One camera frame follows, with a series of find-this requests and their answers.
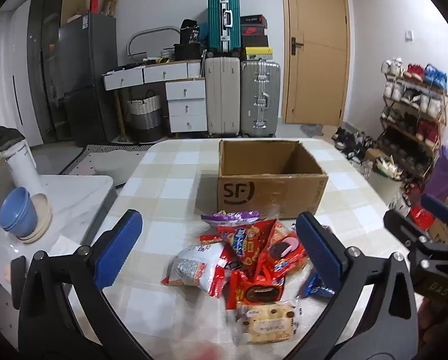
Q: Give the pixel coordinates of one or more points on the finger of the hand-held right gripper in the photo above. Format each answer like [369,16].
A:
[435,204]
[404,228]

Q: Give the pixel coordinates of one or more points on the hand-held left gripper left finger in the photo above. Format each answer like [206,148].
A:
[120,245]

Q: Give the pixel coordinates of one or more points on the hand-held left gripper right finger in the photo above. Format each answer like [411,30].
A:
[317,249]

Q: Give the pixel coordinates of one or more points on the clear cracker cake packet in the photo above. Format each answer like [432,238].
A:
[269,324]

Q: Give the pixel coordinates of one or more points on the small red snack packet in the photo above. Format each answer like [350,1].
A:
[210,238]

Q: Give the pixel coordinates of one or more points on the purple snack bag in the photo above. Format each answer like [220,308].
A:
[231,217]

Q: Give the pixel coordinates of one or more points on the red plastic bag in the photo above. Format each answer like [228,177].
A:
[420,217]

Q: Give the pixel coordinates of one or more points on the printed brown cardboard box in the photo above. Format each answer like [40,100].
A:
[443,232]

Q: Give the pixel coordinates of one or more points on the blue cookie packet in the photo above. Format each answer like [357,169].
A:
[312,288]

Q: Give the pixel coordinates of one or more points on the white trash bin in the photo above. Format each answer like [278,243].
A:
[387,183]

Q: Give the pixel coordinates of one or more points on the white marble side table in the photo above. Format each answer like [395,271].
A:
[73,198]

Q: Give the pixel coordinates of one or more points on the white snack bag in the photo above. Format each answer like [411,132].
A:
[188,266]

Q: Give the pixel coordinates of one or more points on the clear plastic bag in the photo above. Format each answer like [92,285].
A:
[366,168]

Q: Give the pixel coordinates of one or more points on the red chocolate pie packet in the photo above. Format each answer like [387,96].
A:
[261,292]

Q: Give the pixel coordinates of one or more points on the large red snack bag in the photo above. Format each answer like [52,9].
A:
[246,240]

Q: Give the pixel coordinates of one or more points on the small brown cardboard box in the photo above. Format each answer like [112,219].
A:
[374,155]

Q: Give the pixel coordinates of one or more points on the stack of beige plates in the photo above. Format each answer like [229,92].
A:
[43,217]

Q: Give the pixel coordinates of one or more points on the checked tablecloth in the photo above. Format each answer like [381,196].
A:
[171,180]

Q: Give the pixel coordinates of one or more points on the black white patterned rug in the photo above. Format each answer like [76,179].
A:
[77,157]

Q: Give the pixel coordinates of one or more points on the pile of dark shoes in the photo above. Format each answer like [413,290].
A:
[351,142]

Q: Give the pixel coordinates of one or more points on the red white snack packet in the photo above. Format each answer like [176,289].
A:
[220,277]

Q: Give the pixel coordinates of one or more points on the stack of blue bowls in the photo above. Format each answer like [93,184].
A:
[17,213]

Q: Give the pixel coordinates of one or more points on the shoe rack with shoes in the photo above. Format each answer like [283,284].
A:
[415,97]

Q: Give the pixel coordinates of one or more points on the grey door mat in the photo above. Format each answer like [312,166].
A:
[312,129]

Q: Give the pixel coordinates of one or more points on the white thermos jug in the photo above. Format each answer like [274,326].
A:
[23,168]

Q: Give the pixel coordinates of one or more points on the woven laundry basket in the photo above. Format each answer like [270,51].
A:
[145,116]

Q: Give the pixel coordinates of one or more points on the white drawer desk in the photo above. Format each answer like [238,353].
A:
[186,105]

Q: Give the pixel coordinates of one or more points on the dark cloth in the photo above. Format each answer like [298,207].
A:
[2,138]

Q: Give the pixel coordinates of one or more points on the silver suitcase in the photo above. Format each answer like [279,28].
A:
[259,97]

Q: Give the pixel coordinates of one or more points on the grey refrigerator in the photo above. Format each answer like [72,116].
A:
[87,75]

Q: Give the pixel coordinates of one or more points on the beige suitcase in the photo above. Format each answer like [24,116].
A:
[222,97]

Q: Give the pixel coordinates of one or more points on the wooden door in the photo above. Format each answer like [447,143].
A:
[317,63]

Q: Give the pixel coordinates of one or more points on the dark glass cabinet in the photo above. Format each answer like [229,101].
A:
[47,63]

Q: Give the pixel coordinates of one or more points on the white mesh basket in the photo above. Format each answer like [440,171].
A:
[167,53]

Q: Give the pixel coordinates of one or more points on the black storage bin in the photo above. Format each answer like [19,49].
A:
[188,52]

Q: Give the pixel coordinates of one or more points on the grey curved tube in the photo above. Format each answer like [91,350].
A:
[149,32]

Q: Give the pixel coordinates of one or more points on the black paper bag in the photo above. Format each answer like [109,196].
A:
[190,32]

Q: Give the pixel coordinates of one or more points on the red shoe box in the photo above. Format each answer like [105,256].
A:
[254,30]

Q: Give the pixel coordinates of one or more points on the teal suitcase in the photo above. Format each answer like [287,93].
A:
[218,22]

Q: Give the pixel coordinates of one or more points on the narrow brown cardboard box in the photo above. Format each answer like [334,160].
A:
[111,2]

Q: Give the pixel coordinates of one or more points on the narrow red box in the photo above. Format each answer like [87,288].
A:
[95,2]

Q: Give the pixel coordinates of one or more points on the white light switch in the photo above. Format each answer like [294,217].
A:
[408,35]

